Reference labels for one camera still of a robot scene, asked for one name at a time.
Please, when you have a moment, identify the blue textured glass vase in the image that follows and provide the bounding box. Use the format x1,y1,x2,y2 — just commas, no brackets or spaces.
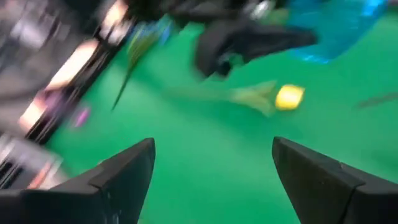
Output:
285,0,390,65

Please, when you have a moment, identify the black table frame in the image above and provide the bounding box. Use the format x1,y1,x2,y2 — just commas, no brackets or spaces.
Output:
24,15,137,144

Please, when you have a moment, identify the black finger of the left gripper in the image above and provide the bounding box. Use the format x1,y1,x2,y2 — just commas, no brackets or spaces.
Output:
233,24,318,60
195,24,237,79

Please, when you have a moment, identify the yellow artificial tulip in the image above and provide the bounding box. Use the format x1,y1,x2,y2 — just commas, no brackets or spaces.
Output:
164,80,307,119

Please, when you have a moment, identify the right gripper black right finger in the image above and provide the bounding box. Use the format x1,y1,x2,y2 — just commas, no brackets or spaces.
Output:
272,136,398,224

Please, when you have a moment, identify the green table mat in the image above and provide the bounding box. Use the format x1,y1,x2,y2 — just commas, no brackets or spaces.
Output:
46,12,398,224

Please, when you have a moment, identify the blue artificial flower bunch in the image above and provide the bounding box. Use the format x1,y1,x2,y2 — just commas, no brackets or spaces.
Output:
111,15,174,112

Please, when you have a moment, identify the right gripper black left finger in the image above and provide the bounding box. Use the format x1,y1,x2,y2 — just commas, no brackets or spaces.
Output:
0,138,156,224

